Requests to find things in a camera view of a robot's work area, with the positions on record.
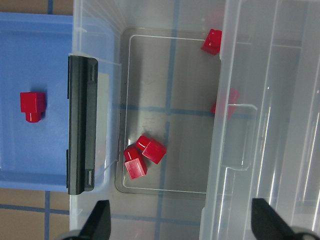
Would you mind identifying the clear plastic box lid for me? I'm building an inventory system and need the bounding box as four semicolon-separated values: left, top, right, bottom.
199;0;320;240

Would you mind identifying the clear plastic storage box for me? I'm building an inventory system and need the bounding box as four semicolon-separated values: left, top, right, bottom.
68;0;320;240

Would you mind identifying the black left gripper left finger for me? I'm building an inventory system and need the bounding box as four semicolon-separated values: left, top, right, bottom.
77;200;111;240

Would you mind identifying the red block top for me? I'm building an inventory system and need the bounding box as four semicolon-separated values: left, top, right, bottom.
200;29;223;56

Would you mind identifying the black box latch handle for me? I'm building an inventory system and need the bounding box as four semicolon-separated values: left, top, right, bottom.
66;55;98;195

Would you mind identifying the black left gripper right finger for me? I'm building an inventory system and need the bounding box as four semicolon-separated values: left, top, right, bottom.
251;198;307;240

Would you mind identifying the red block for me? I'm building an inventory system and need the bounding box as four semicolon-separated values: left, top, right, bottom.
20;92;46;123
135;135;167;164
210;88;240;120
123;146;148;180
200;29;223;56

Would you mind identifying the blue plastic tray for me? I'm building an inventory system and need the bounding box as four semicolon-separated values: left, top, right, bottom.
0;12;115;192

